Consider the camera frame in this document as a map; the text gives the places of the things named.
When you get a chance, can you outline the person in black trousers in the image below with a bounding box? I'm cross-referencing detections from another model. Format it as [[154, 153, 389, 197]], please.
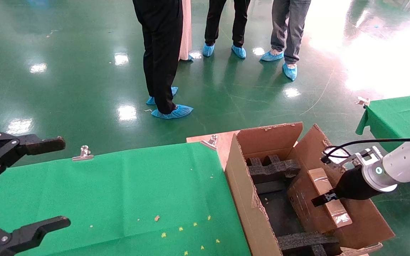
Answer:
[[132, 0, 194, 119], [202, 0, 251, 59]]

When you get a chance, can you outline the small brown cardboard box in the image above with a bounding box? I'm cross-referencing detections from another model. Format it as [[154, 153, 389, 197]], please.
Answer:
[[306, 168, 353, 229]]

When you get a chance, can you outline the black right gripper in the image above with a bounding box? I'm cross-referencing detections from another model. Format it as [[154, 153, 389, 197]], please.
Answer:
[[311, 165, 382, 208]]

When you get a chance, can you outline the large green table cloth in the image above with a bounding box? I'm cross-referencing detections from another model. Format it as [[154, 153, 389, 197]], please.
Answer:
[[0, 142, 252, 256]]

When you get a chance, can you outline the large open brown carton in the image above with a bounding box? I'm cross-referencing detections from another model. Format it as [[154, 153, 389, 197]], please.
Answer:
[[225, 122, 396, 256]]

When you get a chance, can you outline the small green table cloth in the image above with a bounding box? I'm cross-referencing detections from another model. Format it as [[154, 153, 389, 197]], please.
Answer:
[[355, 93, 410, 153]]

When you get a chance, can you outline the person in grey jeans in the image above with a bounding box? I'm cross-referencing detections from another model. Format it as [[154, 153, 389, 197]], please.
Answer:
[[260, 0, 311, 81]]

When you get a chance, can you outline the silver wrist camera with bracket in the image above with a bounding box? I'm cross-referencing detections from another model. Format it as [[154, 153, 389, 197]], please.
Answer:
[[322, 146, 384, 168]]

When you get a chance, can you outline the person in pale trousers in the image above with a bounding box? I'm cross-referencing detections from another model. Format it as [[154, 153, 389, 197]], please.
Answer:
[[179, 0, 194, 61]]

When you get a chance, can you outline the notched black foam insert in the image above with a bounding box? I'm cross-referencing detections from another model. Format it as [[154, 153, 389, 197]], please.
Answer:
[[246, 154, 301, 194]]

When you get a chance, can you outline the black camera cable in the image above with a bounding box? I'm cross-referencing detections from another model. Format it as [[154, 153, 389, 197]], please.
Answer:
[[321, 137, 410, 164]]

